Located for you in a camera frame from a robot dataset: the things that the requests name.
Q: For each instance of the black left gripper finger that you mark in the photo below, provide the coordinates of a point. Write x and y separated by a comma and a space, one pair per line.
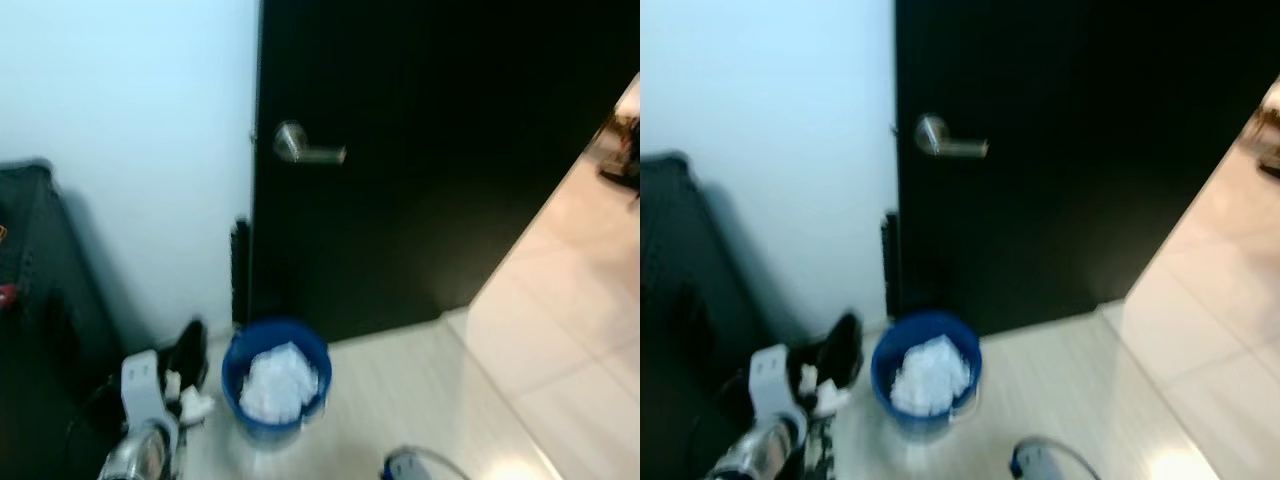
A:
848, 345
196, 350

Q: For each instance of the white paper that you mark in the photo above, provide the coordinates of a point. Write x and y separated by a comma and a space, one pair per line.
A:
828, 400
195, 405

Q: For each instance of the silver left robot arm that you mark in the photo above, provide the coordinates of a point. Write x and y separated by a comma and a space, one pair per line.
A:
140, 455
755, 455

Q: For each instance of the blue waste bin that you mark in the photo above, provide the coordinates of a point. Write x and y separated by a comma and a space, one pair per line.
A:
230, 375
880, 370

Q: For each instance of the white crumpled paper waste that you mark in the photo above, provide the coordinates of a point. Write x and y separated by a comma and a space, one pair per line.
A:
930, 378
280, 385

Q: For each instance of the dark hallway furniture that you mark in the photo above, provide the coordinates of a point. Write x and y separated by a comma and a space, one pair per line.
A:
625, 150

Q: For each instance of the black door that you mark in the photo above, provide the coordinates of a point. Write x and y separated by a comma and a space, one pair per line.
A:
430, 150
1080, 150

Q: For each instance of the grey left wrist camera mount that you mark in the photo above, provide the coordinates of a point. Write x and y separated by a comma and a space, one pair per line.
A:
772, 380
140, 385

